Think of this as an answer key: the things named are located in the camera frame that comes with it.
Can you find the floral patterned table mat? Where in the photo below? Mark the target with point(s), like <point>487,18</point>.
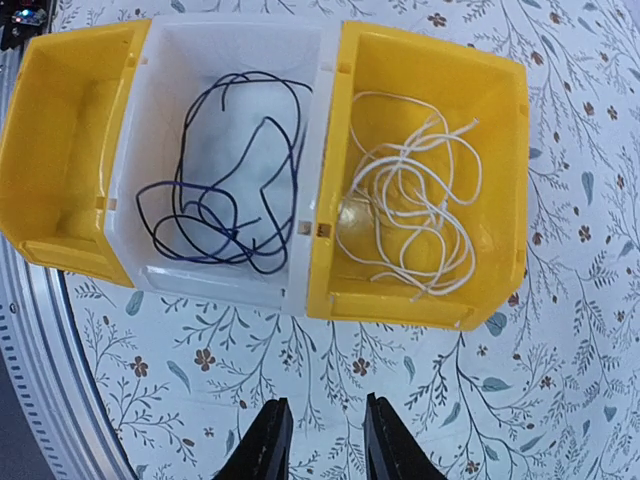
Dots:
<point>548,388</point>

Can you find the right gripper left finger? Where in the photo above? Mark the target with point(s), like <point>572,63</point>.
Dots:
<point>263,453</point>

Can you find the front aluminium rail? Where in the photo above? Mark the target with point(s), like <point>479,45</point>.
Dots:
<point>42,349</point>

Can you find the near yellow plastic bin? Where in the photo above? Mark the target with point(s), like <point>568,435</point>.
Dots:
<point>58,146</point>

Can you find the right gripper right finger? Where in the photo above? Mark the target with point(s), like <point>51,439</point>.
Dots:
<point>391,452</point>

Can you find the yellow plastic bin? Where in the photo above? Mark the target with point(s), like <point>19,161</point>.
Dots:
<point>58,146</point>
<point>422,209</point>

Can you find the white translucent plastic bin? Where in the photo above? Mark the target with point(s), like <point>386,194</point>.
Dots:
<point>217,170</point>

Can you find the far yellow plastic bin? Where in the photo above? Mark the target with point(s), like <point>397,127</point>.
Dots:
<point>422,209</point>

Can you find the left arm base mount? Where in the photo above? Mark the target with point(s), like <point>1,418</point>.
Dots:
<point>22,20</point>

